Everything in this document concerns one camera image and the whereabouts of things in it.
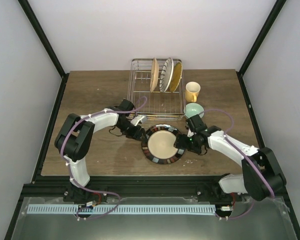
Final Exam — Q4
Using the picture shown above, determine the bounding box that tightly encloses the wire dish rack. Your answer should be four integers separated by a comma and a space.
127, 58, 186, 120

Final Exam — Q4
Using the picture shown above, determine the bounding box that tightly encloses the yellow woven pattern plate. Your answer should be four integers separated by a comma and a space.
169, 61, 183, 92

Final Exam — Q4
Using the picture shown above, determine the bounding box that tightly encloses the metal front panel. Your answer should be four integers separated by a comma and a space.
11, 198, 297, 240

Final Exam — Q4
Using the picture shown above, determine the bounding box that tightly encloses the light blue slotted cable duct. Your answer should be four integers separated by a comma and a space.
26, 204, 216, 216

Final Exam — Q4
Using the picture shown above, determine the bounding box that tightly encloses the yellow ceramic mug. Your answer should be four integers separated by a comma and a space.
185, 81, 201, 103

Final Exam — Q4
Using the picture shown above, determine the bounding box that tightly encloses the black aluminium frame rail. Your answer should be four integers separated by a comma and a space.
21, 175, 232, 203

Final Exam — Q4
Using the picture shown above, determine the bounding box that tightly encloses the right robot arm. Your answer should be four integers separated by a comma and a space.
174, 114, 287, 202

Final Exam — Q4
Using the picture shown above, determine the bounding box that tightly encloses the white blue striped plate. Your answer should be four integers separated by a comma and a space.
159, 57, 174, 93

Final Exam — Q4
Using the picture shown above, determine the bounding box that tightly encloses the black rimmed cream plate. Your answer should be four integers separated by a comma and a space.
141, 124, 186, 165

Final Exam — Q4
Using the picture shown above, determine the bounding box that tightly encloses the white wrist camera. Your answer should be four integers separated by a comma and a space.
186, 127, 194, 137
130, 115, 147, 126

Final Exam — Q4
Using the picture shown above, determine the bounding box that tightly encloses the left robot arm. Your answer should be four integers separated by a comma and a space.
54, 99, 147, 202

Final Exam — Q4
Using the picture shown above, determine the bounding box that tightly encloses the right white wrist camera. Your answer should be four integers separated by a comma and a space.
186, 127, 194, 137

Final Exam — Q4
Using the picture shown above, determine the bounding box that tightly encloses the green celadon bowl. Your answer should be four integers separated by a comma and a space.
184, 102, 205, 119

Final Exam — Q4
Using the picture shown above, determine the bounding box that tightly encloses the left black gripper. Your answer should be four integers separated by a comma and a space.
115, 119, 146, 142

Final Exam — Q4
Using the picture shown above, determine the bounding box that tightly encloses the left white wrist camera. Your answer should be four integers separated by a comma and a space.
130, 115, 147, 126

